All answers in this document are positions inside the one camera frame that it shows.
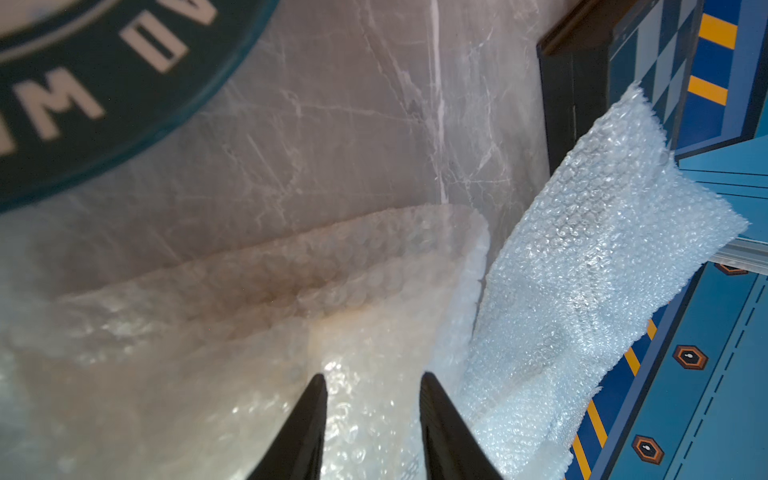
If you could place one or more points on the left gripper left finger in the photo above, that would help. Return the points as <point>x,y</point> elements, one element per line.
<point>296,452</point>

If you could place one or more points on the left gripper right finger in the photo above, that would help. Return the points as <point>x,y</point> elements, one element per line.
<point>450,450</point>

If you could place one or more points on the bubble white blue plate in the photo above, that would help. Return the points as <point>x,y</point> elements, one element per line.
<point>87,85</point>

